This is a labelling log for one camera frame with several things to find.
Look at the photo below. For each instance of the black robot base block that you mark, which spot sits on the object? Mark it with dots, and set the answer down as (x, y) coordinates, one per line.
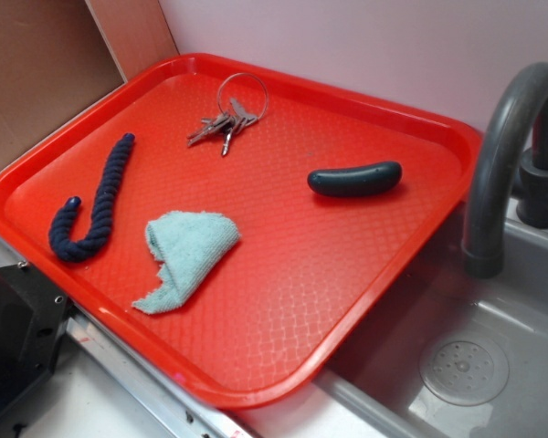
(13, 333)

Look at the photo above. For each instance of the dark green plastic pickle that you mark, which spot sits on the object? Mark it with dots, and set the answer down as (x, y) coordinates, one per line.
(359, 181)

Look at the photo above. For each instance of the red plastic tray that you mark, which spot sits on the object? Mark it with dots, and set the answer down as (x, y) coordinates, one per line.
(307, 266)

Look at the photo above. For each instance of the light blue folded cloth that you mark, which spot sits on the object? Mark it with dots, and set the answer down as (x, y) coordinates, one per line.
(187, 247)

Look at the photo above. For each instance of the grey plastic sink basin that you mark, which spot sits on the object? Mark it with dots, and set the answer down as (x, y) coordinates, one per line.
(443, 354)

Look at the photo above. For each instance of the grey curved faucet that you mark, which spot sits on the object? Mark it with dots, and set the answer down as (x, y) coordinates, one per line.
(513, 162)

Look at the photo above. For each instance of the brown cardboard panel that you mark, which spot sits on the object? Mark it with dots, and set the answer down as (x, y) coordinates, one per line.
(59, 57)

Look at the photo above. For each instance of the silver keys on ring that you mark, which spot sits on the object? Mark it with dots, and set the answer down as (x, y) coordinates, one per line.
(233, 116)

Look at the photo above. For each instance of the metal rail strip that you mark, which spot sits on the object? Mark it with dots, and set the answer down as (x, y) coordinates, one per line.
(76, 380)

